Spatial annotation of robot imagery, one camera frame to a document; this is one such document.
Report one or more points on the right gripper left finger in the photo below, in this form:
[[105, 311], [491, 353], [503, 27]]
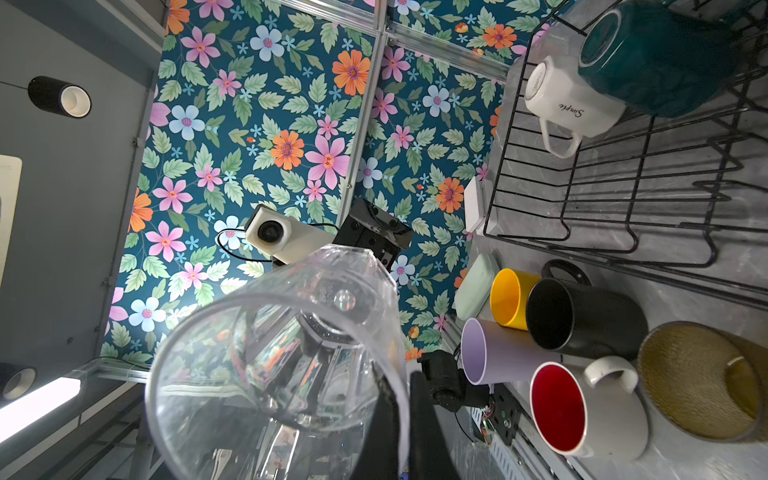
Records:
[[379, 457]]

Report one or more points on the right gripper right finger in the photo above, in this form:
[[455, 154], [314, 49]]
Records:
[[429, 456]]

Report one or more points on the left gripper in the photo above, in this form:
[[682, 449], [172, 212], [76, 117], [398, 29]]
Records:
[[370, 227]]

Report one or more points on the lilac cup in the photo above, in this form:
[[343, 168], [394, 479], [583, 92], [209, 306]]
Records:
[[492, 354]]

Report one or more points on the clear glass cup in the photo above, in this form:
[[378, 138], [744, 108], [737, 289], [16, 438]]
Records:
[[279, 379]]

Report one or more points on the yellow mug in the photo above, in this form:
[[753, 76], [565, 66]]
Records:
[[509, 295]]

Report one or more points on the green mug cream inside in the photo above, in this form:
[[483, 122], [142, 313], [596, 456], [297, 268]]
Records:
[[657, 61]]

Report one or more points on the white rectangular box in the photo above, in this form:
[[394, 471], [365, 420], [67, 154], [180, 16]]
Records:
[[479, 219]]

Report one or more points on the pale green case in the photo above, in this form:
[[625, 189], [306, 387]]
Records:
[[474, 290]]

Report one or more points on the red inside white mug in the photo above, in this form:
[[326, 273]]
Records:
[[588, 412]]

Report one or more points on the black mug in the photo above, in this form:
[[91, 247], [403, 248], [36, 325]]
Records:
[[565, 313]]

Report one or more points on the amber glass cup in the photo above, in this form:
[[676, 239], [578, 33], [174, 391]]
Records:
[[709, 383]]

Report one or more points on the black ceiling spotlight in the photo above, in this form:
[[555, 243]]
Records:
[[15, 380], [59, 97]]

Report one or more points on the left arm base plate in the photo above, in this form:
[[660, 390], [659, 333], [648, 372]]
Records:
[[503, 413]]

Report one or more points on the aluminium frame post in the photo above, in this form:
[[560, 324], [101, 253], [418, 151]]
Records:
[[379, 26]]

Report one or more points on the black wire dish rack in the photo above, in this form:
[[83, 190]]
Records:
[[681, 202]]

